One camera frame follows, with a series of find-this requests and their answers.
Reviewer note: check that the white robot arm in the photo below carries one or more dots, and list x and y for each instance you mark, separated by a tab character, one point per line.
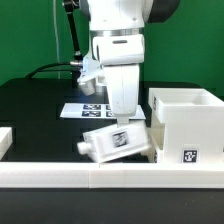
117	48

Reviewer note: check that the white drawer box with knob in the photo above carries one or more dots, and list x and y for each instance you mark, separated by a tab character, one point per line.
153	155

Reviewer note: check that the white left fence piece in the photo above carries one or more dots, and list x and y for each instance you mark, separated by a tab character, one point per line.
5	140

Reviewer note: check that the white drawer cabinet frame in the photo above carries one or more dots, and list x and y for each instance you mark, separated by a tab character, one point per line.
187	125

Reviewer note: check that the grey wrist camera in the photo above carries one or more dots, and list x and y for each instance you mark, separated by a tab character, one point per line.
91	82

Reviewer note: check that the white front fence rail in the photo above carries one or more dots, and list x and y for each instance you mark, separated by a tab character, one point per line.
112	175

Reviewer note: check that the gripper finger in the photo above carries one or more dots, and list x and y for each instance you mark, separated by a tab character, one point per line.
122	121

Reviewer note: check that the white marker sheet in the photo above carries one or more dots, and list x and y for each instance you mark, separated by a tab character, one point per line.
89	111

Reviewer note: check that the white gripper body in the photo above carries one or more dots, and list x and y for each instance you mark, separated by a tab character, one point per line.
122	88

